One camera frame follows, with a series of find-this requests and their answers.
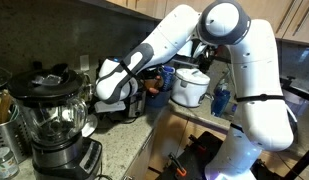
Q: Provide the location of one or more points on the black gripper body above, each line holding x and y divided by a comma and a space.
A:
112, 116

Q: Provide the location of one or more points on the white round plate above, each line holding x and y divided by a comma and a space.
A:
90, 125

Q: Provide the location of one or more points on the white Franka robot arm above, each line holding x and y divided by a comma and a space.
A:
260, 100

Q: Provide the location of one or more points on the black toaster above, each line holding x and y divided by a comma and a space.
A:
137, 105

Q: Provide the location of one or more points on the wooden lower cabinet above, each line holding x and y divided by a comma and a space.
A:
167, 133

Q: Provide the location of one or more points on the black blender with glass jar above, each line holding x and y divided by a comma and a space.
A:
57, 156

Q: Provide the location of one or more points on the white rice cooker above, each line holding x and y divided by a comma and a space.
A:
189, 90

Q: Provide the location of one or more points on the orange and black clamp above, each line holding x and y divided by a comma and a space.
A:
178, 165
197, 143

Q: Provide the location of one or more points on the black robot stand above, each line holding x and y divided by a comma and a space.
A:
194, 160

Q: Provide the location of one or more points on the perforated metal utensil holder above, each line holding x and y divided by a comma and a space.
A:
7, 136

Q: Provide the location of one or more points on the wooden spoon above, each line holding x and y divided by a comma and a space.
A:
3, 106

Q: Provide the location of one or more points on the blue soap bottle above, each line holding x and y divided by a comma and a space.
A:
220, 100

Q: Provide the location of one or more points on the small labelled tin can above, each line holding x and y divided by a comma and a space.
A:
5, 165

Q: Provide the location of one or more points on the black metal bar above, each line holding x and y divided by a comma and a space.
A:
294, 88

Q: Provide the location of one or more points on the white wall outlet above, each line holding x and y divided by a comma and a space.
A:
84, 63

